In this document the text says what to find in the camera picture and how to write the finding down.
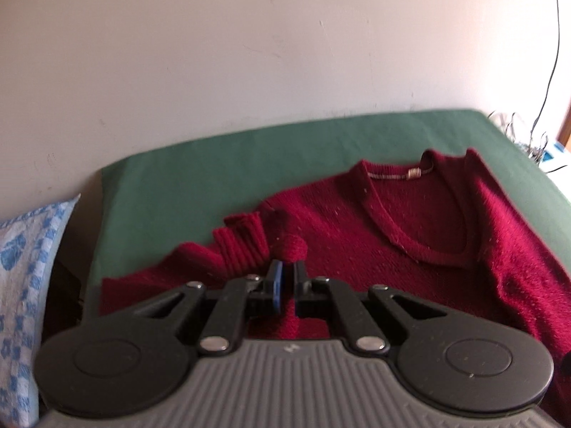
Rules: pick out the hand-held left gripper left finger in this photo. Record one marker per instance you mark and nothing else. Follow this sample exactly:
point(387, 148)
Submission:
point(278, 287)

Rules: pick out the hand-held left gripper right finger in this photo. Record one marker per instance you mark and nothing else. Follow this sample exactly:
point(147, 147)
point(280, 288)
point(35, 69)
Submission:
point(298, 292)

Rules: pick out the red knit sweater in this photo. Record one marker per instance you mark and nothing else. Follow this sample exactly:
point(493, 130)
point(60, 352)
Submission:
point(424, 232)

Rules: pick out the green table cover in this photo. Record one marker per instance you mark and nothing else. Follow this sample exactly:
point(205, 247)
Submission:
point(200, 178)

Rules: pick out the blue floral patterned cloth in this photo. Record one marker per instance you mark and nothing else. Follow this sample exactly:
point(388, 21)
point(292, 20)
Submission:
point(26, 276)

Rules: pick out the wooden window frame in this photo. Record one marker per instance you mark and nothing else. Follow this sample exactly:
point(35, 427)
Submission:
point(566, 133)

